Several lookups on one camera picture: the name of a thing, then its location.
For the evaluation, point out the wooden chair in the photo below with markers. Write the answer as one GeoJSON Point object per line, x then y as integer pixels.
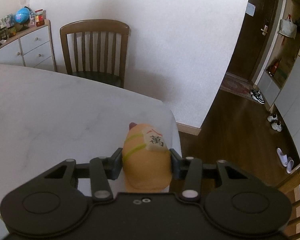
{"type": "Point", "coordinates": [96, 50]}
{"type": "Point", "coordinates": [288, 186]}

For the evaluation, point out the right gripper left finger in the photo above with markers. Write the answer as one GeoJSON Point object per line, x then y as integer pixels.
{"type": "Point", "coordinates": [100, 171]}

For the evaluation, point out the red sauce jar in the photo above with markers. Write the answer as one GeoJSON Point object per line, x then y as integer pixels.
{"type": "Point", "coordinates": [39, 17]}

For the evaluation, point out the blue globe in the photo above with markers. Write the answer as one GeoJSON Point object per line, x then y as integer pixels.
{"type": "Point", "coordinates": [22, 15]}

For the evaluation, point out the wooden chair far side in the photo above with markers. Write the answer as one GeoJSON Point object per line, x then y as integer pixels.
{"type": "Point", "coordinates": [96, 50]}

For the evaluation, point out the white drawer sideboard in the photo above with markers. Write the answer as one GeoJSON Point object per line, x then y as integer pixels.
{"type": "Point", "coordinates": [30, 48]}

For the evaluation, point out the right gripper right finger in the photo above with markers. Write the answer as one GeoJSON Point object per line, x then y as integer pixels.
{"type": "Point", "coordinates": [190, 172]}

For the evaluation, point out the wooden chair right side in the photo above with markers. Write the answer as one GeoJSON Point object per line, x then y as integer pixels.
{"type": "Point", "coordinates": [288, 186]}

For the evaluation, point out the hanging tote bag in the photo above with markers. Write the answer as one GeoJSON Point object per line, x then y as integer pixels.
{"type": "Point", "coordinates": [287, 28]}

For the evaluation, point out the yellow spotted plush toy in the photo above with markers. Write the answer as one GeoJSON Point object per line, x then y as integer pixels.
{"type": "Point", "coordinates": [146, 160]}

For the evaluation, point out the grey wall cabinet unit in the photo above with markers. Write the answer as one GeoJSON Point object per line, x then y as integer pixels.
{"type": "Point", "coordinates": [280, 81]}

